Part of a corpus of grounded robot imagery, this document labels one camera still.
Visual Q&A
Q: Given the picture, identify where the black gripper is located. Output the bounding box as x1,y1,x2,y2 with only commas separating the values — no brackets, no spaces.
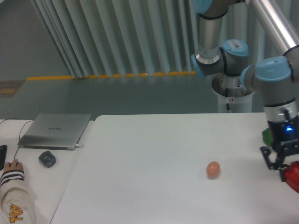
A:
260,116,299,182

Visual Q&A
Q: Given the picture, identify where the red bell pepper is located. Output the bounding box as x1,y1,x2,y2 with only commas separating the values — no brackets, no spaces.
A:
283,161,299,193

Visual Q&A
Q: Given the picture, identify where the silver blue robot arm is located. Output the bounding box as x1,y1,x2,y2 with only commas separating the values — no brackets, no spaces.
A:
191,0,299,186

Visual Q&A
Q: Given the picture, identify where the cream sleeved forearm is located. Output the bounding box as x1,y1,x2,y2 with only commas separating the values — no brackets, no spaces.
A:
0,170,36,224

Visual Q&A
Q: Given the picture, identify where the green bell pepper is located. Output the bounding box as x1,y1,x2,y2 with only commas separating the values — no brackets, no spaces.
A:
262,128,273,147

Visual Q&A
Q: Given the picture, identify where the person's right hand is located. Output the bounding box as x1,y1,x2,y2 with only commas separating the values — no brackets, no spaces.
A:
3,159,24,172

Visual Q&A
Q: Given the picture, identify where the brown egg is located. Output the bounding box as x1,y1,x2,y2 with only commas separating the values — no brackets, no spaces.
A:
206,161,221,179

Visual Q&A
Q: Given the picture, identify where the white usb plug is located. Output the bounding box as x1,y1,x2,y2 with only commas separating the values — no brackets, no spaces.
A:
75,144,84,148

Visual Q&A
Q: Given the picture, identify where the folded grey partition screen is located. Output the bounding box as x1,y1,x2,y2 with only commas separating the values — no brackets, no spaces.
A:
31,0,299,79

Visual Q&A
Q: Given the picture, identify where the silver closed laptop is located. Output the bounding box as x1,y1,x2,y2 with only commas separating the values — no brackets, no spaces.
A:
18,113,91,150

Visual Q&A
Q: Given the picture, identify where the dark grey earbud case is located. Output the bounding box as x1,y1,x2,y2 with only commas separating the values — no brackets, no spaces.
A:
38,151,56,168

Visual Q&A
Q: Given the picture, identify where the black phone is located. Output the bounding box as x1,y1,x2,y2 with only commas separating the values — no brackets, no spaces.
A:
0,145,7,170

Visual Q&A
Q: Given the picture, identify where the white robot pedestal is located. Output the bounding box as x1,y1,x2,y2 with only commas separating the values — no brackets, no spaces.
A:
212,73,254,113

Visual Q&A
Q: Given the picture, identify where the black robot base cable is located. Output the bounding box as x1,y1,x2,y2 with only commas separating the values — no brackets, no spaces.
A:
225,88,232,114

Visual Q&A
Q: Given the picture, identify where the black mouse cable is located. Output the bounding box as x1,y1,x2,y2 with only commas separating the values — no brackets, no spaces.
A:
0,118,35,161

